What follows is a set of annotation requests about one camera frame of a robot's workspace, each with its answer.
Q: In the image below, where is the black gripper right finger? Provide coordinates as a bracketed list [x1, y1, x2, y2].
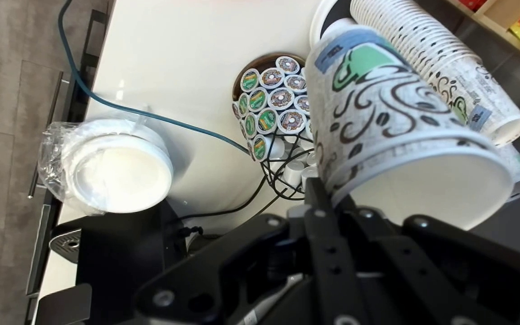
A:
[331, 196, 520, 325]

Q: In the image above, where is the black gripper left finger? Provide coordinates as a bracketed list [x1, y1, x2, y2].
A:
[131, 176, 371, 325]

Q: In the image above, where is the swirl print paper coffee cup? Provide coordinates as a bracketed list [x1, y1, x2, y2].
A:
[303, 15, 516, 234]

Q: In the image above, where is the black coffee machine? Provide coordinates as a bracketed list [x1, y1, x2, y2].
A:
[26, 200, 212, 325]

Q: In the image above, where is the stack of paper cups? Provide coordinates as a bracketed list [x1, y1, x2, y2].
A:
[308, 0, 520, 203]

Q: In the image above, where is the wire coffee pod carousel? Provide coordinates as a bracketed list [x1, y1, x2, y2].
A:
[229, 52, 322, 201]

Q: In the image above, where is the dark power cable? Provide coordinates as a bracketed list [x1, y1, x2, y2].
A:
[55, 0, 274, 223]

